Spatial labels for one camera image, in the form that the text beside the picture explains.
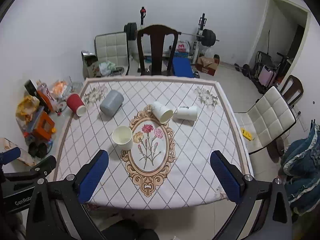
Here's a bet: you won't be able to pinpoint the dark wooden chair right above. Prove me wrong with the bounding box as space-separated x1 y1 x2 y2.
280 75 304 108

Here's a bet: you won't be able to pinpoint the yellow plastic bag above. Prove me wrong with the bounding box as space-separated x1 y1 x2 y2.
15 95 40 127

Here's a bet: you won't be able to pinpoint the orange box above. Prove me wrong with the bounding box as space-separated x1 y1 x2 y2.
32 112 55 141

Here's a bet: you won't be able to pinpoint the dark wooden chair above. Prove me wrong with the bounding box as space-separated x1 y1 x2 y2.
280 75 304 108
137 24 180 76

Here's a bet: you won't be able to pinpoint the brown cardboard box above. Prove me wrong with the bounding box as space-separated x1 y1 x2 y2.
195 56 220 76

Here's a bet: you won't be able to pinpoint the cream padded chair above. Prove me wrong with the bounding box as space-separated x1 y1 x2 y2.
94 32 130 76
235 86 296 154

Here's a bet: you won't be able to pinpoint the orange snack bag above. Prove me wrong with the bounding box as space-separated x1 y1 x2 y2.
51 80 68 98

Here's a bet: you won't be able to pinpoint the open carton box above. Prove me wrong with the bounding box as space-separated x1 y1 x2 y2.
81 50 101 79

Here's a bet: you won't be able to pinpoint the red ribbed paper cup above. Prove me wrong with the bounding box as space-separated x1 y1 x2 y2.
66 93 87 117

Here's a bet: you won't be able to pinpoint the white cup lying left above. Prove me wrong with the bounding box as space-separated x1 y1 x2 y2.
150 101 174 124

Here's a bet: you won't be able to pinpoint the brown paper packet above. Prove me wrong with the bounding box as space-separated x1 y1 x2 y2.
0 138 37 167

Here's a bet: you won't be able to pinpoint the blue denim clothing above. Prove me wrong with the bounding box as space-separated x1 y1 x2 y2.
281 122 319 216

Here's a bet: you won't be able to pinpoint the black round lids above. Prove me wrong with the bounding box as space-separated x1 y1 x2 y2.
28 142 48 159

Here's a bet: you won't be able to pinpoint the white cup lying right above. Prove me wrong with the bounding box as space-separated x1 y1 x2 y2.
173 106 198 121

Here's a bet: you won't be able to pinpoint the barbell with black plates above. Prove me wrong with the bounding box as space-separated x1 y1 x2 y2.
124 23 219 47

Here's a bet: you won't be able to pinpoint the floral diamond pattern tablecloth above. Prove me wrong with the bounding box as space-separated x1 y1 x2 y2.
54 76 253 210

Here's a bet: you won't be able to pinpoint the blue exercise mat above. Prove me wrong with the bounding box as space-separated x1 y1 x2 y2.
172 57 194 78

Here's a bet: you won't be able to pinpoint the grey plastic cup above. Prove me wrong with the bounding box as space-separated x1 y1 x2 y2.
100 90 124 117

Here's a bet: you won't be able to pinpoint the cream padded chair right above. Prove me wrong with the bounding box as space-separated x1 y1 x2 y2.
235 86 296 154

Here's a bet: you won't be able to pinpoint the cream padded chair back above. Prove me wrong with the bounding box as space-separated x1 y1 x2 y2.
94 32 130 76

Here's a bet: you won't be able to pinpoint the white cup lying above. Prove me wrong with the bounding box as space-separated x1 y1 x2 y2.
173 106 198 121
150 101 174 124

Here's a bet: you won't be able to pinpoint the white paper cup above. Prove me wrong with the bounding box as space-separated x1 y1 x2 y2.
112 126 133 151

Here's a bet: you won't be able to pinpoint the pink suitcase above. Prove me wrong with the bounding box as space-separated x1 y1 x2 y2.
258 66 276 88

